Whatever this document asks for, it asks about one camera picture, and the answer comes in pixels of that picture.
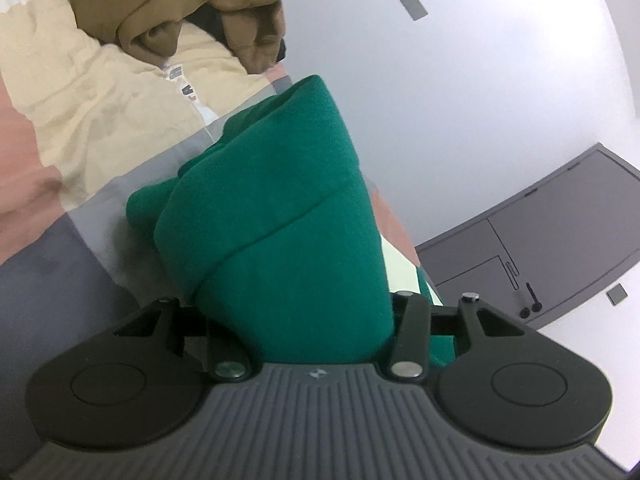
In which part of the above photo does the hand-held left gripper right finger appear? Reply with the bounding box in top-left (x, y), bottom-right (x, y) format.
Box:
top-left (387, 290), bottom-right (534, 382)

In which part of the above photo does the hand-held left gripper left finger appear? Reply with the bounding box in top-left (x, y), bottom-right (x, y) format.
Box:
top-left (114, 297), bottom-right (253, 382)

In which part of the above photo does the green sweatshirt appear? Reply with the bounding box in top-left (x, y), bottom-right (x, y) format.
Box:
top-left (126, 75), bottom-right (454, 368)

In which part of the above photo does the grey door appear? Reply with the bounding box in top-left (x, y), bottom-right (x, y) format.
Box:
top-left (416, 142), bottom-right (640, 329)

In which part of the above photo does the patchwork bed sheet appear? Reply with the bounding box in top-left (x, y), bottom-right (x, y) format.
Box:
top-left (0, 0), bottom-right (443, 461)

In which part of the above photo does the black door handle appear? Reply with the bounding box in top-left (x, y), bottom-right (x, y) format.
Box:
top-left (519, 282), bottom-right (544, 319)

